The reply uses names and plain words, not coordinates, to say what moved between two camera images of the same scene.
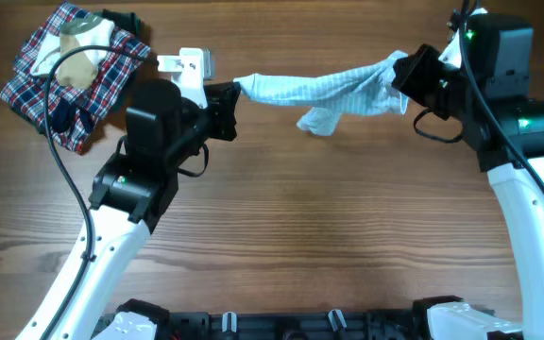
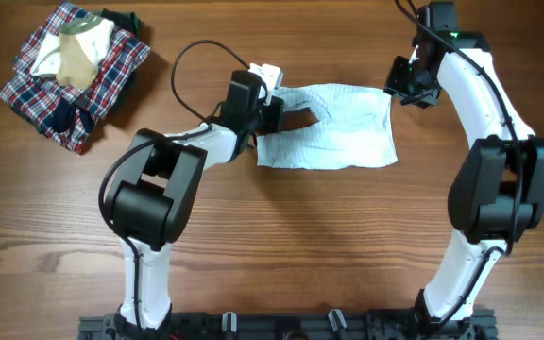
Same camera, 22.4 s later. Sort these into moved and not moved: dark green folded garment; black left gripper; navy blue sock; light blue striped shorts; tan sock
Moved: black left gripper; light blue striped shorts
Not moved: tan sock; dark green folded garment; navy blue sock
